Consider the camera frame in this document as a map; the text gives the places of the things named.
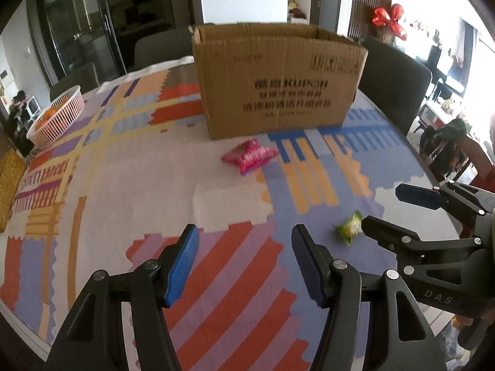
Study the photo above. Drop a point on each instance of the black framed glass door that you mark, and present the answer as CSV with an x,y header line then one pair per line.
x,y
77,27

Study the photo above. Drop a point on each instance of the dark brown door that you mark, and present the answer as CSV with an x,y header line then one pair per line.
x,y
328,0

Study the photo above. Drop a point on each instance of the yellow woven cushion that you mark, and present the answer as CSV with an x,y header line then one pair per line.
x,y
9,185

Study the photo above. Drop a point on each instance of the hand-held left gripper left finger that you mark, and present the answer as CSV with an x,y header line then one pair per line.
x,y
181,266

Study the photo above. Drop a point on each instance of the brown cardboard box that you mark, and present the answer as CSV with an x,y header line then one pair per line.
x,y
278,85

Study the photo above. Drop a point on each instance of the wide dark dining chair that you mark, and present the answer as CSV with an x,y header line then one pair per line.
x,y
394,81

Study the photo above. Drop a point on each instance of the dark slatted wooden cabinet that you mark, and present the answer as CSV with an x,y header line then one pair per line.
x,y
359,7

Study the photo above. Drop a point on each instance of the black bag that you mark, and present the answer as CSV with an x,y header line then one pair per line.
x,y
441,147

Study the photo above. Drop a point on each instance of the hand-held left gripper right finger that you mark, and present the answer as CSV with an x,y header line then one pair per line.
x,y
309,266

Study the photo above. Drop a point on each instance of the pile of oranges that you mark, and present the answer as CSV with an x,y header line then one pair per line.
x,y
50,115

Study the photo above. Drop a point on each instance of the white plastic basket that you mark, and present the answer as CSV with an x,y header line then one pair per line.
x,y
62,123

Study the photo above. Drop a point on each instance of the person's right forearm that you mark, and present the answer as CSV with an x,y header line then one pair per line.
x,y
481,170

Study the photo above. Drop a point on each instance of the pink snack packet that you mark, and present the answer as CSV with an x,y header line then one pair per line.
x,y
251,156

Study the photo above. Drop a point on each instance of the small dark dining chair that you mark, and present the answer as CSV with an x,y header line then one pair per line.
x,y
77,79

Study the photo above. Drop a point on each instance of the red foil flower balloon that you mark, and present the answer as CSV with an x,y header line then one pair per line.
x,y
394,17

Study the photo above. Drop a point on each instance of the green snack packet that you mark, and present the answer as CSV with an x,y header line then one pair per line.
x,y
350,228

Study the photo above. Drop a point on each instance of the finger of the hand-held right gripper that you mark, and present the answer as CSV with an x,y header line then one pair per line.
x,y
417,197
386,234

